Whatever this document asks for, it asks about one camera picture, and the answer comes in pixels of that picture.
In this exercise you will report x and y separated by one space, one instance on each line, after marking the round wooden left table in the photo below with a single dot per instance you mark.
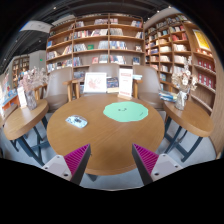
23 120

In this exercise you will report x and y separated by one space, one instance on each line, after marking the stack of books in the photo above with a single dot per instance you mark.
168 96

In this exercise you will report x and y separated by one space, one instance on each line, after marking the grey upholstered middle chair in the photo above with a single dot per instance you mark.
111 70

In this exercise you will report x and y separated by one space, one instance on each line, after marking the grey upholstered chair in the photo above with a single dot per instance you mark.
147 89
59 88
111 70

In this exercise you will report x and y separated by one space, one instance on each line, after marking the right vase with dried flowers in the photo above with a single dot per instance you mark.
186 81

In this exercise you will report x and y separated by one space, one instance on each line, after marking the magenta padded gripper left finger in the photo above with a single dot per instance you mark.
70 167

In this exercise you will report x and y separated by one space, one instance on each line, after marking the white red standing sign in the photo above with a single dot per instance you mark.
125 83

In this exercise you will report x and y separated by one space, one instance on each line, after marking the patterned computer mouse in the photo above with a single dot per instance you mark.
77 121

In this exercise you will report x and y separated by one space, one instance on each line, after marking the framed picture sign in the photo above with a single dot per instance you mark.
95 82

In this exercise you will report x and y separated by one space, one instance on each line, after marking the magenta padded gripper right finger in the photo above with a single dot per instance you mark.
152 166

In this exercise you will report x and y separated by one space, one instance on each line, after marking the left vase with dried flowers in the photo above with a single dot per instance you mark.
32 79

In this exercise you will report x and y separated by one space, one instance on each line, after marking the green round mouse pad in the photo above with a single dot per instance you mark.
126 111

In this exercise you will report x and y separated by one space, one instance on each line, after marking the vase with dried flowers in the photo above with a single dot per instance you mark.
32 79
186 81

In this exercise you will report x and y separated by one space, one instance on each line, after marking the grey upholstered left chair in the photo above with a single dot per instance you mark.
59 88

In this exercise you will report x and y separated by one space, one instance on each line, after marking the small white card sign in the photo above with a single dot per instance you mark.
22 97

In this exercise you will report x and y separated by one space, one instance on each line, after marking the grey upholstered right chair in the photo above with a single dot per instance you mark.
147 89

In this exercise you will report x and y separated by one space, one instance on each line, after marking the wooden right bookshelf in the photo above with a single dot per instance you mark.
171 40

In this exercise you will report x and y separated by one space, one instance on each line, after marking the round wooden centre table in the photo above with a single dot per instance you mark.
110 141

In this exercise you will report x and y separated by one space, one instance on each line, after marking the dark standing book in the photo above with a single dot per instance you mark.
112 85

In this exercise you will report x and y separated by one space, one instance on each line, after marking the round wooden table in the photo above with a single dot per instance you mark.
110 141
191 119
23 120

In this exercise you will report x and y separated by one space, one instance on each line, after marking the round wooden right table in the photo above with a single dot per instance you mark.
191 119

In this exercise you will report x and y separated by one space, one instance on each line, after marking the distant wooden left bookshelf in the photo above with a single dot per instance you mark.
20 65

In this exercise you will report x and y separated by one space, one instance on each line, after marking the wooden centre bookshelf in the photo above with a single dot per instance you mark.
96 38

